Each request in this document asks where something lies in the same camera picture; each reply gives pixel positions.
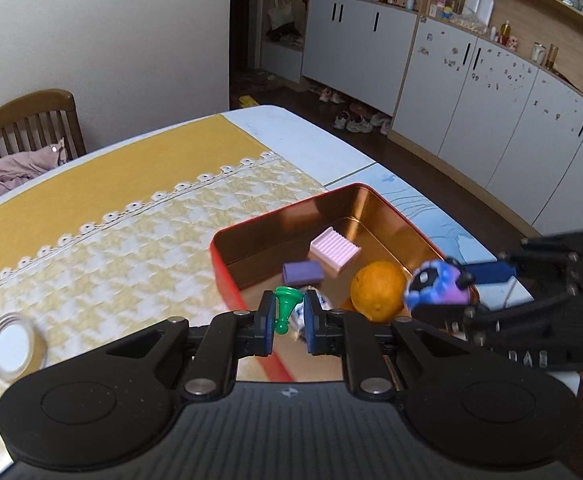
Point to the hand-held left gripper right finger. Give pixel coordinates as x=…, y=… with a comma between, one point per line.
x=312, y=325

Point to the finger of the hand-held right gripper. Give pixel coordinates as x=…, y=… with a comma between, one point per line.
x=446, y=320
x=491, y=272

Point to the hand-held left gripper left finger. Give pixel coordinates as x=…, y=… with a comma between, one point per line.
x=266, y=325

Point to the small blue white jar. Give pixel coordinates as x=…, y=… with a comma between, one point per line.
x=297, y=325

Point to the green chess pawn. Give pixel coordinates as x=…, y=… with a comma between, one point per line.
x=285, y=300

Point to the purple blue plush toy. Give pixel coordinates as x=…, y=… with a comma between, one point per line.
x=436, y=285

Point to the purple rectangular block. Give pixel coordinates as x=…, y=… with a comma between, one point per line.
x=301, y=272

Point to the orange fruit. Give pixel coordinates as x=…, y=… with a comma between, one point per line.
x=379, y=290

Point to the pink ribbed block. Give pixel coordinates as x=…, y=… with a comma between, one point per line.
x=334, y=252

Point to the red metal tin box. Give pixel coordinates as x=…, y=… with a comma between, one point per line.
x=271, y=235

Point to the round metal jar lid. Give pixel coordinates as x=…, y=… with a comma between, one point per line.
x=11, y=345

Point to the white wooden cabinet unit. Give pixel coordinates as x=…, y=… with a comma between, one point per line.
x=446, y=110

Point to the row of shoes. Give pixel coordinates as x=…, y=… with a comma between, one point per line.
x=356, y=120

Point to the yellow patterned tablecloth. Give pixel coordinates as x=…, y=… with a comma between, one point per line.
x=121, y=175

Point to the pink cloth on chair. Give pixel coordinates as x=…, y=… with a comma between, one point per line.
x=6, y=172

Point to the white tote bag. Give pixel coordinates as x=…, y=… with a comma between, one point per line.
x=280, y=12

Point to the brown wooden chair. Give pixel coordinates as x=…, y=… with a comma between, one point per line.
x=26, y=120

